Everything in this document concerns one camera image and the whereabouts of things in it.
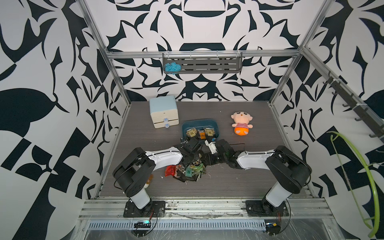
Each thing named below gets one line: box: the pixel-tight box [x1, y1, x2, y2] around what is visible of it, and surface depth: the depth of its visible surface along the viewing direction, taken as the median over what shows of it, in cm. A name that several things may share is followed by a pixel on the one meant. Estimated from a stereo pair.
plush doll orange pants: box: [231, 111, 254, 136], surface depth 103 cm
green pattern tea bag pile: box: [185, 160, 206, 181], surface depth 86 cm
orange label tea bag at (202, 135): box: [199, 132, 206, 140], surface depth 101 cm
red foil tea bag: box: [164, 164, 176, 177], surface depth 85 cm
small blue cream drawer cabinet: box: [149, 95, 180, 129], surface depth 100 cm
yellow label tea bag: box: [185, 128, 198, 138], surface depth 104 cm
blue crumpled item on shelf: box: [164, 62, 182, 75], surface depth 93 cm
